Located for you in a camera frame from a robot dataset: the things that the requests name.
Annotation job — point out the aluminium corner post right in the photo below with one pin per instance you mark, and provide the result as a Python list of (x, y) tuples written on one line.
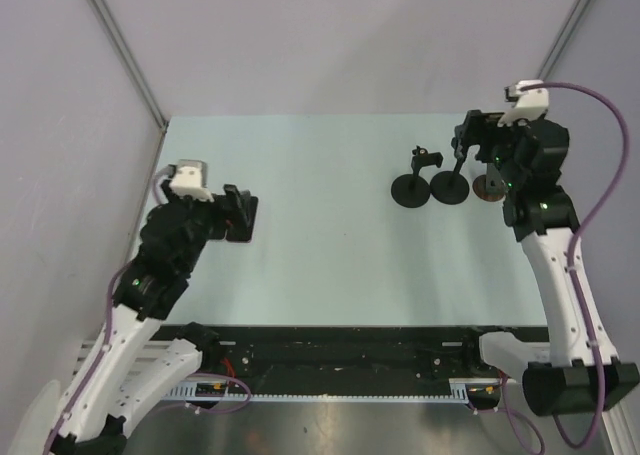
[(567, 31)]

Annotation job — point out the aluminium corner post left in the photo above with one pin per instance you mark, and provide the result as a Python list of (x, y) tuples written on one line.
[(125, 55)]

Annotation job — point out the wooden-base metal phone stand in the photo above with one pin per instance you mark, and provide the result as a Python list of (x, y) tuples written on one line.
[(489, 186)]

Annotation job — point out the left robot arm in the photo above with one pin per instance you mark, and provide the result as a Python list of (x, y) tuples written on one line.
[(103, 405)]

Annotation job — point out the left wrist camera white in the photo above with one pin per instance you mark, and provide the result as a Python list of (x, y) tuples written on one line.
[(190, 180)]

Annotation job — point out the white slotted cable duct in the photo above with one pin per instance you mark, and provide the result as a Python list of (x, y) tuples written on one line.
[(455, 391)]

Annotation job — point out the black round-base phone stand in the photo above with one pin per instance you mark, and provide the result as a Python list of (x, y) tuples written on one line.
[(451, 187)]

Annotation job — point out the purple smartphone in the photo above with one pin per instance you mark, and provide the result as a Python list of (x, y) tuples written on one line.
[(240, 220)]

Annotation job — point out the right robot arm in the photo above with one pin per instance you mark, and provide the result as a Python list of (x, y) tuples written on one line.
[(581, 371)]

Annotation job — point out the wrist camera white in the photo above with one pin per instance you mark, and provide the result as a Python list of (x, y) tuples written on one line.
[(528, 102), (190, 180)]

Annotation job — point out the aluminium corner post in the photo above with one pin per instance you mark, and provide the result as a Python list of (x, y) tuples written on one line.
[(567, 31), (125, 55)]

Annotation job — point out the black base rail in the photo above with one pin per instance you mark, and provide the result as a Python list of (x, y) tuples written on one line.
[(332, 357)]

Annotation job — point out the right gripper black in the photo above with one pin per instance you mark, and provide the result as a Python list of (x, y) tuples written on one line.
[(482, 125)]

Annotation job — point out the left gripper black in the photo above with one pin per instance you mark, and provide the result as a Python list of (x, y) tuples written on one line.
[(237, 201)]

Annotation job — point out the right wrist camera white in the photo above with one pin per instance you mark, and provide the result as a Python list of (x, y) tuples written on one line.
[(528, 102)]

